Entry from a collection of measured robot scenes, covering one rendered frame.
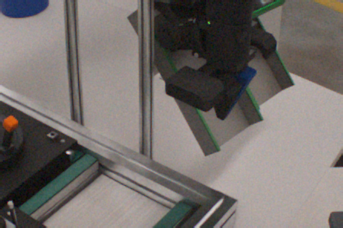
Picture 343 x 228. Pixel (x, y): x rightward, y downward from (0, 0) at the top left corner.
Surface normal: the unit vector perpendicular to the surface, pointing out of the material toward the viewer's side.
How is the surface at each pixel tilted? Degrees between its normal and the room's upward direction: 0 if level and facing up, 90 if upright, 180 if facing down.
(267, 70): 45
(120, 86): 0
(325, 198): 0
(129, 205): 0
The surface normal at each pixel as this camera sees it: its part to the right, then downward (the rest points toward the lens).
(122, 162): -0.02, -0.78
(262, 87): 0.46, -0.23
